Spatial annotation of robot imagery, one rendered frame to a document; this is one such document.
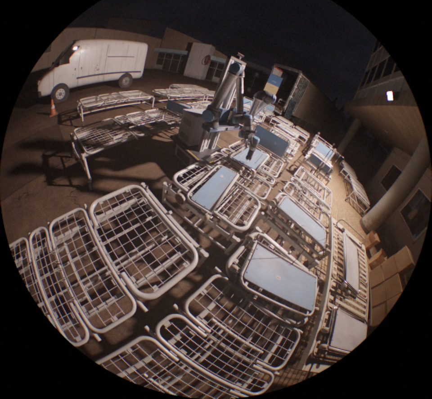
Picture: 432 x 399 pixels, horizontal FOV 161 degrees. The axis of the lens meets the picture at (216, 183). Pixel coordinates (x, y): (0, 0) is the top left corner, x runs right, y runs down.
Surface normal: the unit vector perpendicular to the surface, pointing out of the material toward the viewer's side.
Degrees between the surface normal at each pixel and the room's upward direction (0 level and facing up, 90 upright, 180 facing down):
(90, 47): 86
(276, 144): 90
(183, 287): 0
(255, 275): 5
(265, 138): 90
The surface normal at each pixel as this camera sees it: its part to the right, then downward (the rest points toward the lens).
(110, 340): 0.30, -0.72
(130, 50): 0.87, 0.44
